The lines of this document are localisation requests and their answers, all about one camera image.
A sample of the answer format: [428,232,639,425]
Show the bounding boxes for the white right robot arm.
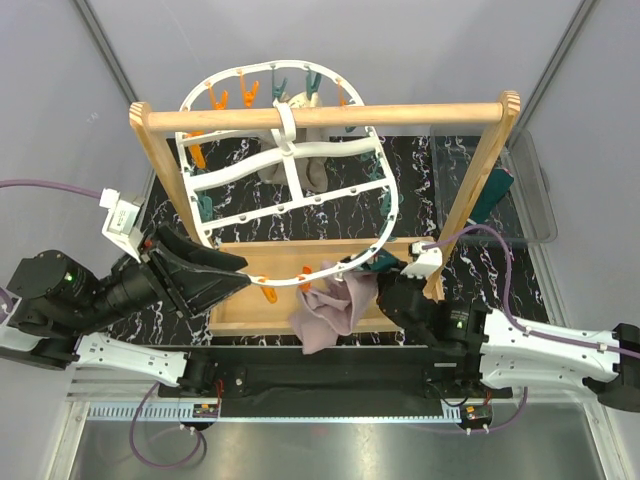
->
[376,272,639,413]

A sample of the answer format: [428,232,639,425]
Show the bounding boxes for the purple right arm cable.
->
[434,223,640,436]

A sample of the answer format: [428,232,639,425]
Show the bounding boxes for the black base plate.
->
[189,345,512,420]

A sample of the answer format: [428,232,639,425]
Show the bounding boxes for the dark green sock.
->
[355,249,408,274]
[467,168,514,224]

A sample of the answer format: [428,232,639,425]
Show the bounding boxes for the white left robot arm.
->
[1,224,251,397]

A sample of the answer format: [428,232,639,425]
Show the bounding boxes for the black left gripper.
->
[73,224,256,337]

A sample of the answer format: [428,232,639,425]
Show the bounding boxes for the beige sock pair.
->
[257,89,329,192]

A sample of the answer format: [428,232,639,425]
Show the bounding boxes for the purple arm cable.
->
[434,223,640,436]
[0,178,209,469]

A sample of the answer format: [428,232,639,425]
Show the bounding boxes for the pink sock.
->
[288,270,378,355]

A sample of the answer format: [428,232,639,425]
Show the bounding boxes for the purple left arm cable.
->
[0,178,209,469]

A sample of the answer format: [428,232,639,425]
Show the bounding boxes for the orange clothespin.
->
[297,265,313,293]
[257,276,278,304]
[206,82,229,110]
[238,70,260,108]
[185,131,206,170]

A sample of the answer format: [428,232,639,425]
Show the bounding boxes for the white round clip hanger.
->
[173,60,400,288]

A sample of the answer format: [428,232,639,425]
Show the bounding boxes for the slotted cable duct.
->
[87,401,470,425]

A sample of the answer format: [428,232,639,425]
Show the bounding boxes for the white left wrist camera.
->
[99,188,145,262]

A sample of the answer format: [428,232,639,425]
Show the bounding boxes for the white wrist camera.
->
[99,188,145,262]
[401,240,443,280]

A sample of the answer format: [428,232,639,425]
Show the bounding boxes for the clear plastic bin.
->
[429,125,558,248]

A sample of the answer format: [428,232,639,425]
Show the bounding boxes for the wooden hanging rack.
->
[128,88,521,304]

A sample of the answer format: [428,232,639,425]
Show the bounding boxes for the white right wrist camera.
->
[401,240,443,280]

